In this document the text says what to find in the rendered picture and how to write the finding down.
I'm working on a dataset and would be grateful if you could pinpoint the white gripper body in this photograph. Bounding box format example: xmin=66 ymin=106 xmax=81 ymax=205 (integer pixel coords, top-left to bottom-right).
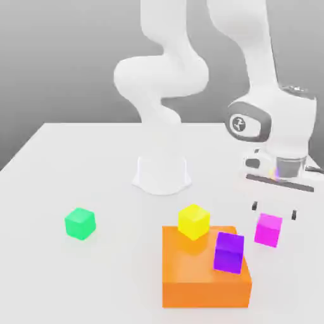
xmin=244 ymin=173 xmax=316 ymax=210

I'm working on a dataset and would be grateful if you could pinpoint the small magenta cube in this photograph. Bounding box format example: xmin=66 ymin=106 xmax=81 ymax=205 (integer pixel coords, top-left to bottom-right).
xmin=254 ymin=213 xmax=284 ymax=249

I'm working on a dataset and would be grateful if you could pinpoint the small purple cube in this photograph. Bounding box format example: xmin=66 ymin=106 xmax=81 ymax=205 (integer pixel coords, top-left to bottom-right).
xmin=213 ymin=231 xmax=246 ymax=275

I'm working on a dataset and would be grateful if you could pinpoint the small yellow cube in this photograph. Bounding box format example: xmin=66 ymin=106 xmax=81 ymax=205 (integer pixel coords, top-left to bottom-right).
xmin=177 ymin=203 xmax=211 ymax=242

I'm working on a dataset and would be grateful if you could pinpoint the small green cube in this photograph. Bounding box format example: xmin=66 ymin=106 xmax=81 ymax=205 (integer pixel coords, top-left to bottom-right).
xmin=64 ymin=207 xmax=97 ymax=241

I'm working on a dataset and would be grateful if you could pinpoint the large orange box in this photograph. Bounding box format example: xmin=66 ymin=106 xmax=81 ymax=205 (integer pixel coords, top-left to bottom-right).
xmin=161 ymin=225 xmax=253 ymax=309

